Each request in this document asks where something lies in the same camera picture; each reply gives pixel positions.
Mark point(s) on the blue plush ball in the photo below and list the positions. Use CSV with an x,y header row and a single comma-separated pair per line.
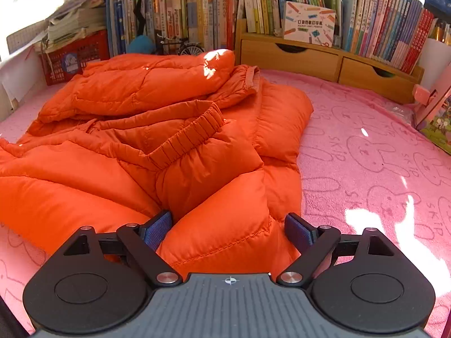
x,y
141,45

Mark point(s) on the stack of paper workbooks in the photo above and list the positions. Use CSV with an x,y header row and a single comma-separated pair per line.
x,y
70,21

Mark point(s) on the pink rabbit-print mat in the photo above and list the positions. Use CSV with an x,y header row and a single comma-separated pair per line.
x,y
352,148

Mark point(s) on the white paper sheets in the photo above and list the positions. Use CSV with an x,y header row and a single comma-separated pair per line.
x,y
17,74

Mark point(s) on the row of slim colourful books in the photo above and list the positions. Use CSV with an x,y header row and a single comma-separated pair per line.
x,y
387,24

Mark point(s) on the clear plastic bag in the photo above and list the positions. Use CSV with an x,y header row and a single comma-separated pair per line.
x,y
398,112

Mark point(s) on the red plastic crate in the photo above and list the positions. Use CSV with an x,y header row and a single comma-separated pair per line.
x,y
88,52

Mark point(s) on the orange down jacket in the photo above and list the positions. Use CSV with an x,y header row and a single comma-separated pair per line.
x,y
105,169

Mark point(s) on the white pencil-print box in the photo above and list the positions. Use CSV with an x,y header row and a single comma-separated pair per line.
x,y
310,24

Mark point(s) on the wooden desk organizer with drawers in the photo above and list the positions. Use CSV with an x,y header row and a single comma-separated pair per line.
x,y
289,56

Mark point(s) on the row of tall blue books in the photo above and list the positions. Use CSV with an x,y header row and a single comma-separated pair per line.
x,y
118,14

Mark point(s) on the grid-lined board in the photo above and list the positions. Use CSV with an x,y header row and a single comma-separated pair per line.
x,y
24,37

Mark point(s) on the colourful picture book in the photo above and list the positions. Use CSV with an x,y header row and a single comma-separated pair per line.
x,y
438,130

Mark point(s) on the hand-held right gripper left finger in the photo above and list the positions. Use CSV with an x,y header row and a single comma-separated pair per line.
x,y
158,229

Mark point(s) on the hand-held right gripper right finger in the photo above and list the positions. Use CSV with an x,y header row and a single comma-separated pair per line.
x,y
297,230

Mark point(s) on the black model bicycle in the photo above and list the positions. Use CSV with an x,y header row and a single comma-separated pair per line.
x,y
192,50

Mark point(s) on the white container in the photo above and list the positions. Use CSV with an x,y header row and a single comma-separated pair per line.
x,y
437,63

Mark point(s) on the pink stand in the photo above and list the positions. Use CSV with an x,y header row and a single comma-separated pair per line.
x,y
440,102

